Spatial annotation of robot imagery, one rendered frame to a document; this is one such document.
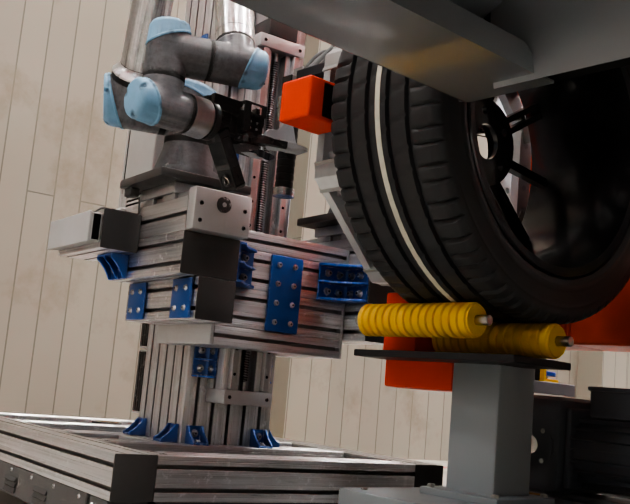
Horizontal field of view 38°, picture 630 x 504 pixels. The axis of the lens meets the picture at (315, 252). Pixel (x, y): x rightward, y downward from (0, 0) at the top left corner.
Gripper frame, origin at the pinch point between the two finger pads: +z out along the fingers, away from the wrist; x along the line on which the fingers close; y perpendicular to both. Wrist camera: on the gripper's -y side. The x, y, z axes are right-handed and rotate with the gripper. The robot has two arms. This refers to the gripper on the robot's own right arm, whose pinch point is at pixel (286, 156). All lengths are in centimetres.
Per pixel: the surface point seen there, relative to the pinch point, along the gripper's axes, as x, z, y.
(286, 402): 259, 226, -52
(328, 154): -22.3, -8.8, -4.8
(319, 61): -11.6, -3.6, 16.1
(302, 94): -26.2, -19.1, 2.3
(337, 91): -31.3, -16.0, 2.7
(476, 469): -42, 12, -56
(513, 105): -26.6, 36.8, 16.1
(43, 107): 300, 79, 87
